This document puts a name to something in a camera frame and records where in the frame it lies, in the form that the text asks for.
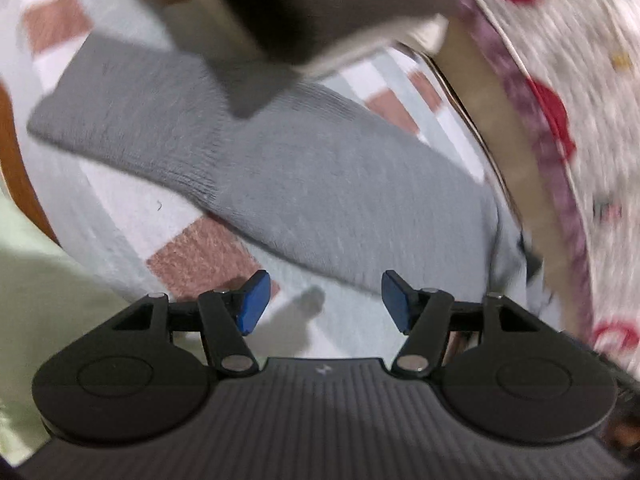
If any white quilt with red bears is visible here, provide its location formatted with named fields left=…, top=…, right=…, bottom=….
left=474, top=0, right=639, bottom=368

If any light green cloth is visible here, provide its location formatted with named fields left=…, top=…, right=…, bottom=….
left=0, top=196, right=125, bottom=465

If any checkered plush blanket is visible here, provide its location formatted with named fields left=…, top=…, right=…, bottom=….
left=0, top=0, right=551, bottom=361

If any beige mattress edge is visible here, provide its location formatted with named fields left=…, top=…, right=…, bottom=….
left=435, top=18, right=580, bottom=336

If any folded cream garment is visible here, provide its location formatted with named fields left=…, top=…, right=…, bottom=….
left=142, top=0, right=454, bottom=94

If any grey knit cat sweater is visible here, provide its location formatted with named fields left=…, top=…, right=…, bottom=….
left=27, top=33, right=546, bottom=312

